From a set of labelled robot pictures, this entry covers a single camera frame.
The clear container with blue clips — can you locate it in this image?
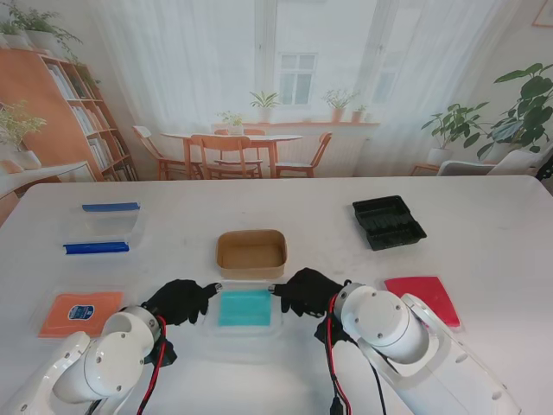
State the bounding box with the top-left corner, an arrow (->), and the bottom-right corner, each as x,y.
62,201 -> 147,258

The right arm red black cable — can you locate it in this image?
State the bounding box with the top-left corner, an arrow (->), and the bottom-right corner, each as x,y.
313,293 -> 386,415

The black equipment piece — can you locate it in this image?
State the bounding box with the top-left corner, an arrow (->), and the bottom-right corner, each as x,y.
534,149 -> 553,183

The clear lid with orange label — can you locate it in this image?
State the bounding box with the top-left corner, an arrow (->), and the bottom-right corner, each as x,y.
28,286 -> 131,341

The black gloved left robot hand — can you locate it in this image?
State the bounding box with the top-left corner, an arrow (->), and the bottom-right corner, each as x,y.
144,278 -> 223,328

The arm red black cable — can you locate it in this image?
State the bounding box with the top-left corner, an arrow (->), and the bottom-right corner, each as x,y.
313,293 -> 386,415
136,314 -> 178,415

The black plastic tray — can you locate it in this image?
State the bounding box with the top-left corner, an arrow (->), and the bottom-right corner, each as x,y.
352,195 -> 428,252

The printed room scene backdrop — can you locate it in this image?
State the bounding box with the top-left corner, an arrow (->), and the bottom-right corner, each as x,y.
0,0 -> 553,228

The clear lid with teal label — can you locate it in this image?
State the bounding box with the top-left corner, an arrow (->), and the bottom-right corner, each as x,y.
202,279 -> 286,341

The red container lid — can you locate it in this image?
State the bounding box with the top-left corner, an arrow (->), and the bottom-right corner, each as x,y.
383,276 -> 462,329

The brown paper food container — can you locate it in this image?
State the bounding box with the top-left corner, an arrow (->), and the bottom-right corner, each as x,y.
215,228 -> 289,280

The left arm red black cable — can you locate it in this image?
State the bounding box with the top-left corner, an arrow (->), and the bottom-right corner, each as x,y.
136,314 -> 178,415

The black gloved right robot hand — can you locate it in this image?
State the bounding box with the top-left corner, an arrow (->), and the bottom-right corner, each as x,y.
267,267 -> 346,319

